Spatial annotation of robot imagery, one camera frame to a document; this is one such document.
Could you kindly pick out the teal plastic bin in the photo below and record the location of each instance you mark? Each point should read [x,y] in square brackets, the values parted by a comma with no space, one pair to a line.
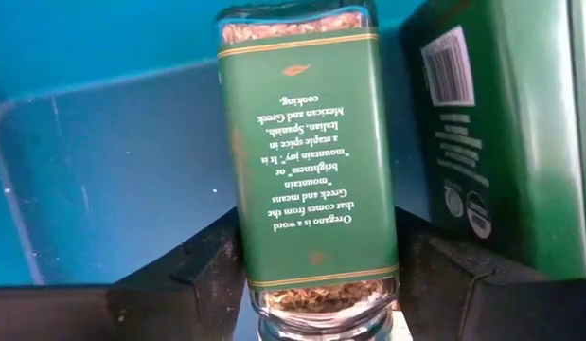
[108,166]

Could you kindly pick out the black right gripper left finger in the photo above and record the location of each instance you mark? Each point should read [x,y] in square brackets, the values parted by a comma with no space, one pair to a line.
[198,293]

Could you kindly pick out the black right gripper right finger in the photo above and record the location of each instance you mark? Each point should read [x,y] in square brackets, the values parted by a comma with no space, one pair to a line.
[449,298]

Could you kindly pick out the dark green tin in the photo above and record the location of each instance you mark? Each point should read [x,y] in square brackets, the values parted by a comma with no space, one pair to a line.
[510,142]

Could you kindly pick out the green oregano glass jar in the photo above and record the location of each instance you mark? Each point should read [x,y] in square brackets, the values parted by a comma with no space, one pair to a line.
[311,166]

